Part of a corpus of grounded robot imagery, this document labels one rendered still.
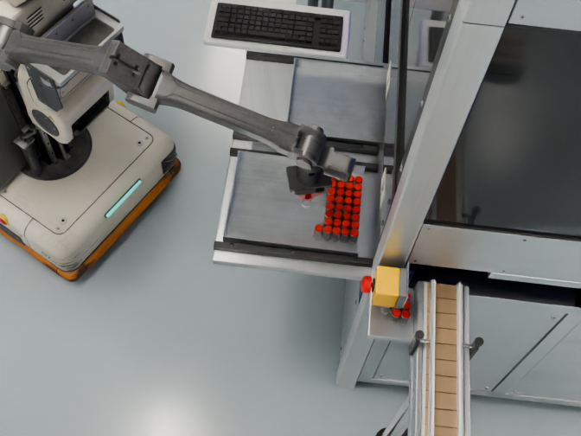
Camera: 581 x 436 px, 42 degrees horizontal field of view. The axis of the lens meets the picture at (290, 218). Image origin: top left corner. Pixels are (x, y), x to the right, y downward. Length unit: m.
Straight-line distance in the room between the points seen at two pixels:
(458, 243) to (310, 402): 1.17
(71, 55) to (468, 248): 0.95
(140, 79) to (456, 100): 0.68
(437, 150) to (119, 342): 1.69
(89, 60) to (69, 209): 1.16
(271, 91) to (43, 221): 0.98
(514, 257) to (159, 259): 1.54
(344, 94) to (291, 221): 0.44
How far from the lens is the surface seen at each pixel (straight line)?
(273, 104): 2.18
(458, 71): 1.24
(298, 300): 2.84
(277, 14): 2.47
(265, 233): 1.96
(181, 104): 1.65
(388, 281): 1.76
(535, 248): 1.75
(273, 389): 2.73
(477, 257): 1.78
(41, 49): 1.78
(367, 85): 2.25
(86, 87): 2.36
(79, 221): 2.72
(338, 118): 2.17
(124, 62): 1.64
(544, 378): 2.57
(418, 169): 1.46
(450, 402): 1.80
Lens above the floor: 2.61
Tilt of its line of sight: 61 degrees down
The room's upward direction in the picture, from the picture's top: 6 degrees clockwise
